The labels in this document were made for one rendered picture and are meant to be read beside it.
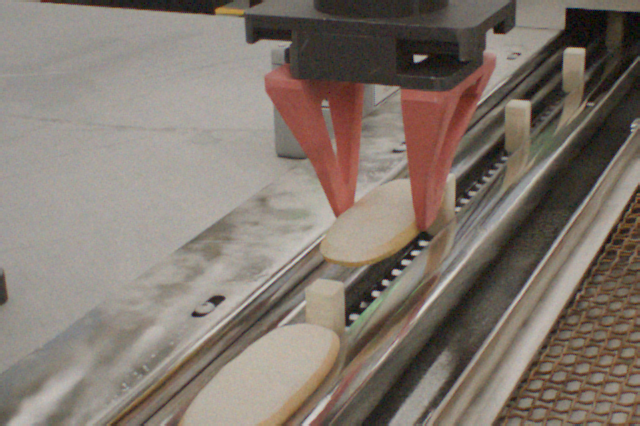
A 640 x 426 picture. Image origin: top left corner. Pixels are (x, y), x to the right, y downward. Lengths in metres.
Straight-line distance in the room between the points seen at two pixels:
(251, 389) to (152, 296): 0.09
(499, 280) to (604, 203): 0.11
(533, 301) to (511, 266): 0.20
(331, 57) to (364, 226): 0.08
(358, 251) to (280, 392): 0.09
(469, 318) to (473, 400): 0.20
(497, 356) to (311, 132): 0.16
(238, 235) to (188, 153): 0.26
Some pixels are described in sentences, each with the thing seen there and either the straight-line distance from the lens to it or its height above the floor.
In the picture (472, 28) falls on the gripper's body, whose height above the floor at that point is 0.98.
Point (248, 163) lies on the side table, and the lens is 0.78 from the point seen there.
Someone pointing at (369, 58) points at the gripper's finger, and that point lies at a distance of 0.47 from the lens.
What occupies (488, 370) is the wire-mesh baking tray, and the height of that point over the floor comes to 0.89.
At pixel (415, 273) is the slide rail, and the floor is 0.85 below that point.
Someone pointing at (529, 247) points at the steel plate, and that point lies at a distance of 0.64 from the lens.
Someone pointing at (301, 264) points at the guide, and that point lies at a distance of 0.53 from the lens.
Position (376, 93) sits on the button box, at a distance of 0.76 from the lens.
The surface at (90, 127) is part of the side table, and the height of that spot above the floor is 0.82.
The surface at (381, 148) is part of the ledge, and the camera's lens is 0.67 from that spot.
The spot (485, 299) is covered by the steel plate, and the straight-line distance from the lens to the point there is 0.58.
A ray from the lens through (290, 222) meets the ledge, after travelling 0.57.
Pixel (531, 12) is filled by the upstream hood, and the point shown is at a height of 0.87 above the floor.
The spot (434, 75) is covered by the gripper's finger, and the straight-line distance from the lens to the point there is 0.46.
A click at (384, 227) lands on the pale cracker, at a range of 0.50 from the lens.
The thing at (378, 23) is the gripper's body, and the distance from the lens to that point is 0.46.
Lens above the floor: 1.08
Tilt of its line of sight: 22 degrees down
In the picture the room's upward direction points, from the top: 2 degrees counter-clockwise
